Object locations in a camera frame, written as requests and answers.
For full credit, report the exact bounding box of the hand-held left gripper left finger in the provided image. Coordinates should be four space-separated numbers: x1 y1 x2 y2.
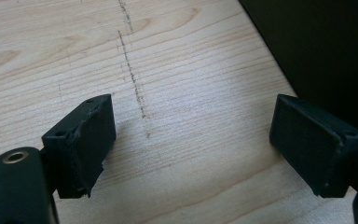
41 93 117 200

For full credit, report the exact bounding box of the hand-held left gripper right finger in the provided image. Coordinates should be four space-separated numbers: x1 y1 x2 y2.
268 93 358 199

